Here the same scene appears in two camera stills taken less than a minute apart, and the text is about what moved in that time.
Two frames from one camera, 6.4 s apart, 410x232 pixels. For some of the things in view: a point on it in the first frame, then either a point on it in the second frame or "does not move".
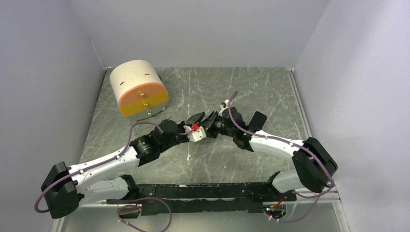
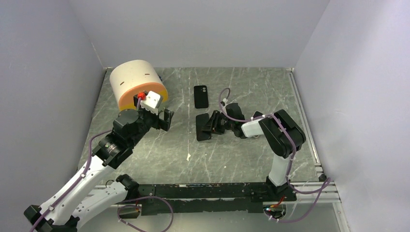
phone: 257,122 does not move
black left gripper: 181,125 -> 163,124
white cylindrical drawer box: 139,91 does not move
